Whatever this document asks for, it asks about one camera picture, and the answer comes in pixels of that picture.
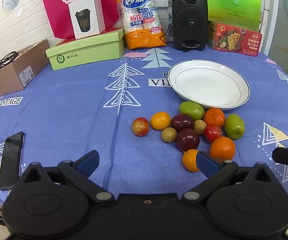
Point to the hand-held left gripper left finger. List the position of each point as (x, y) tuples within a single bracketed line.
[(88, 160)]

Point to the blue printed tablecloth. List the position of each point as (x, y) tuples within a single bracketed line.
[(71, 120)]

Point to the red cracker box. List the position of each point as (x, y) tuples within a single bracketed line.
[(235, 39)]

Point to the white cup box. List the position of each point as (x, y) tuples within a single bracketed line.
[(87, 17)]

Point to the white plate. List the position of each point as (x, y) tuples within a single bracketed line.
[(209, 87)]

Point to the green shoe box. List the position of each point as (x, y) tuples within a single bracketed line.
[(83, 52)]

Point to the brown cardboard box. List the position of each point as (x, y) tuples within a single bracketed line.
[(13, 68)]

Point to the pink paper bag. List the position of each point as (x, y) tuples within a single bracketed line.
[(56, 7)]

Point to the dark purple plum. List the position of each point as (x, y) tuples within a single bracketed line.
[(182, 122), (187, 140)]

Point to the small red apple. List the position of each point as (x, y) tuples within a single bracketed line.
[(212, 133)]

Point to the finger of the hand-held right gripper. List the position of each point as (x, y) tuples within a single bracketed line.
[(286, 157)]

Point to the small yellow orange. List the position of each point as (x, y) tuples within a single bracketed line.
[(189, 161)]

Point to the green gift box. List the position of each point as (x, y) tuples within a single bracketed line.
[(234, 2)]

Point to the orange tangerine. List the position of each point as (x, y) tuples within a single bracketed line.
[(214, 117), (222, 148)]

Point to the brown kiwi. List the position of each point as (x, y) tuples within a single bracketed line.
[(169, 135), (200, 127)]

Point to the orange paper cup pack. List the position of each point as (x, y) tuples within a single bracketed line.
[(141, 17)]

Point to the red yellow apple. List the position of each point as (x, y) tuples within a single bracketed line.
[(140, 126)]

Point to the black smartphone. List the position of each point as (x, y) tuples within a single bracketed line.
[(10, 160)]

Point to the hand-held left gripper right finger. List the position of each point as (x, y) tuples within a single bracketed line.
[(205, 164)]

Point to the black speaker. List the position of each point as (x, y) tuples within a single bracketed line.
[(190, 20)]

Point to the green mango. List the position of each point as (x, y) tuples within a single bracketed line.
[(234, 126), (191, 110)]

